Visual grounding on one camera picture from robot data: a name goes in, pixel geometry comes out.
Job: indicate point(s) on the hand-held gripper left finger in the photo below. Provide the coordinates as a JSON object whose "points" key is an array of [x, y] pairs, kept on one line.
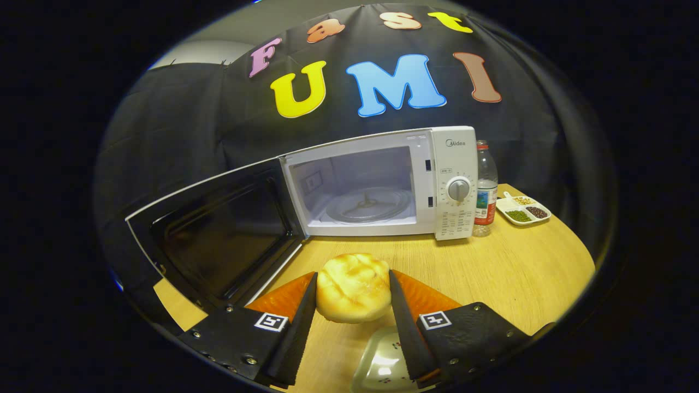
{"points": [[297, 333]]}

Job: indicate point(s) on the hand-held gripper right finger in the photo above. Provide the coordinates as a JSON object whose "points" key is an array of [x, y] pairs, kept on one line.
{"points": [[407, 333]]}

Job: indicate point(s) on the golden bread bun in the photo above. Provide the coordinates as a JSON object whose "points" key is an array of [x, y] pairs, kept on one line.
{"points": [[352, 286]]}

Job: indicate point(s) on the white microwave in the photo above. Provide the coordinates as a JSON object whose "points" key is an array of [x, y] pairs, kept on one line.
{"points": [[456, 218]]}

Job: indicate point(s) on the glass dish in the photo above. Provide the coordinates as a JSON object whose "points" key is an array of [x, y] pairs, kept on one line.
{"points": [[382, 363]]}

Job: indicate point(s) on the glass turntable plate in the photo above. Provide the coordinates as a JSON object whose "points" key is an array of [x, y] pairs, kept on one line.
{"points": [[382, 204]]}

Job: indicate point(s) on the white divided bean tray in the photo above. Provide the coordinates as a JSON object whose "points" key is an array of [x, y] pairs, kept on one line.
{"points": [[505, 206]]}

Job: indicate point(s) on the clear water bottle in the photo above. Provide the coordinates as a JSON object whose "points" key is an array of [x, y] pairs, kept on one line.
{"points": [[485, 174]]}

